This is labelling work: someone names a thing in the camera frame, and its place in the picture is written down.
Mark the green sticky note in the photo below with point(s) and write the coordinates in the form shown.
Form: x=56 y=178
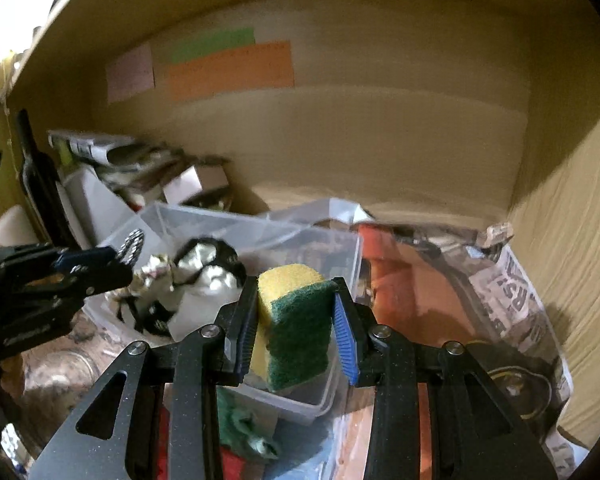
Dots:
x=191 y=47

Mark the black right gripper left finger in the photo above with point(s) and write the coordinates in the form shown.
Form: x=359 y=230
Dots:
x=112 y=432

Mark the rolled newspaper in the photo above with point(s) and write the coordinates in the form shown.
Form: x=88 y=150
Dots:
x=104 y=149

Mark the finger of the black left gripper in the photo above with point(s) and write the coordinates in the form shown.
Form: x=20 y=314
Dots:
x=33 y=286
x=38 y=257

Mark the green cloth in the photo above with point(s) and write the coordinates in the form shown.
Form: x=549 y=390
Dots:
x=239 y=432

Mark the black and white fabric cap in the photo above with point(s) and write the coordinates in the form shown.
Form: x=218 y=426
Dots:
x=203 y=265

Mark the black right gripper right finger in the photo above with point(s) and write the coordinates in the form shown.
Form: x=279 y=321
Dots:
x=474 y=431

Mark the yellow green sponge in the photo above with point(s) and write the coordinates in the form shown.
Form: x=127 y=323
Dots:
x=295 y=326

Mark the clear plastic storage box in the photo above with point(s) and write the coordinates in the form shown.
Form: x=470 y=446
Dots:
x=261 y=244

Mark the pink sticky note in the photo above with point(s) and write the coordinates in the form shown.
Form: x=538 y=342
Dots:
x=130 y=74

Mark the orange sticky note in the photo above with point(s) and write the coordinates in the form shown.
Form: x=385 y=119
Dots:
x=254 y=67

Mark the stack of magazines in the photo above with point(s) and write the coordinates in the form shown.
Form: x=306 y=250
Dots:
x=140 y=182

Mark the small white box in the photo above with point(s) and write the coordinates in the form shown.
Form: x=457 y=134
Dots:
x=196 y=180

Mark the vintage clock print mat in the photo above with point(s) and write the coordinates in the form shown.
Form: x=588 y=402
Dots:
x=49 y=381

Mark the red cloth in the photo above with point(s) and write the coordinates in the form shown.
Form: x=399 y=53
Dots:
x=189 y=447

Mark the white cushion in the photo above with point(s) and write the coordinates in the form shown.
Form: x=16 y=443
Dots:
x=16 y=228

